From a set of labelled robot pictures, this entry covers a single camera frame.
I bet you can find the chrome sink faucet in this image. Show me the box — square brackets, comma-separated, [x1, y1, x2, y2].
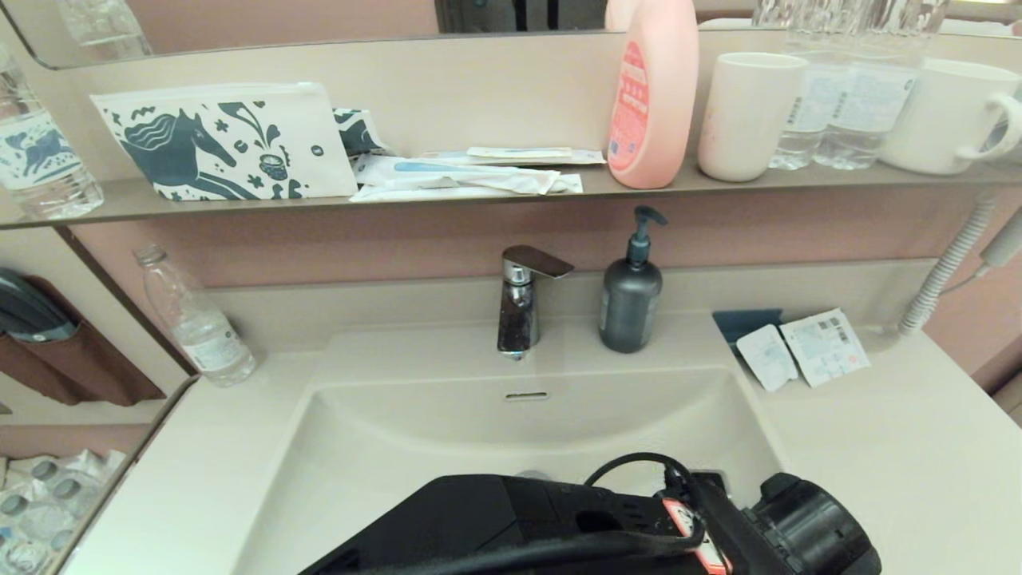
[495, 245, 576, 361]

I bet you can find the beige ceramic sink basin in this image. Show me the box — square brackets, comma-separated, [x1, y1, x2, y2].
[230, 319, 839, 575]

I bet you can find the dark grey soap dispenser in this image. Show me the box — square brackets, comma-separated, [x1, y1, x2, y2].
[599, 205, 670, 355]

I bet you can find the white packet with blue toothbrush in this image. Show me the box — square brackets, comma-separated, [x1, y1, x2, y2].
[351, 154, 564, 196]

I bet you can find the plain white toiletry packet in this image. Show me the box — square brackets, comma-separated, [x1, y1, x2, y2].
[348, 172, 584, 202]

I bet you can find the flat white toiletry packet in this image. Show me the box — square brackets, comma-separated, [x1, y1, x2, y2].
[419, 145, 608, 165]

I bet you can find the folded blue patterned pouch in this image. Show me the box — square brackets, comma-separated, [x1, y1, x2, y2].
[332, 107, 394, 157]

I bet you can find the dark blue packet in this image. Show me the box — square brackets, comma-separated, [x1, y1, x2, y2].
[712, 308, 786, 355]

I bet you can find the pink lotion bottle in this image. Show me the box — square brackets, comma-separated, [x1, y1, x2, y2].
[604, 0, 701, 190]

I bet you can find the small white sachet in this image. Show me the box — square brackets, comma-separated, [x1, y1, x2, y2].
[735, 323, 800, 393]

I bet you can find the slim clear plastic bottle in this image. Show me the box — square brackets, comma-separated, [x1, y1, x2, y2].
[133, 244, 258, 389]

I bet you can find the white horse print pouch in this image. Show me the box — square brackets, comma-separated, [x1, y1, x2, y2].
[89, 81, 359, 201]

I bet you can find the white sachet with barcode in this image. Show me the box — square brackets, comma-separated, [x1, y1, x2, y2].
[778, 307, 872, 389]

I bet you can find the clear plastic water bottle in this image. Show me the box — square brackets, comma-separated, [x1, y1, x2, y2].
[768, 0, 847, 171]
[813, 0, 949, 171]

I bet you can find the brown holder pouch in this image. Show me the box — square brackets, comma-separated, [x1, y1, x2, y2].
[0, 276, 167, 409]

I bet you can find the dark blue hair dryer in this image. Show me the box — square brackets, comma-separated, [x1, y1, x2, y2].
[0, 268, 79, 345]

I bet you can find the water bottle blue animal label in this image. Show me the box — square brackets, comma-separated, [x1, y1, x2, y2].
[0, 44, 105, 221]

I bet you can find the white handset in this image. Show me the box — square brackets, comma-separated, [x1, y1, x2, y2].
[979, 208, 1022, 270]

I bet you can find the shrink-wrapped bottle pack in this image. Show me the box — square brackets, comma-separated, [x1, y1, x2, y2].
[0, 449, 129, 575]

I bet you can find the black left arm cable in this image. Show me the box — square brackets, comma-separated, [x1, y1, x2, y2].
[335, 452, 711, 575]

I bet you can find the white handleless cup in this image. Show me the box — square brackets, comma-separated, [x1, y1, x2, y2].
[697, 52, 809, 183]

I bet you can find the grey wall shelf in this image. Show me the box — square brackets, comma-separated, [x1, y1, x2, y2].
[0, 157, 1022, 232]

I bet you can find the white coiled hose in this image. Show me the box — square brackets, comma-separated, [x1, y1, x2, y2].
[897, 194, 999, 335]

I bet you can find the white mug with handle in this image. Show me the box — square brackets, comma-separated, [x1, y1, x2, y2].
[878, 58, 1022, 176]

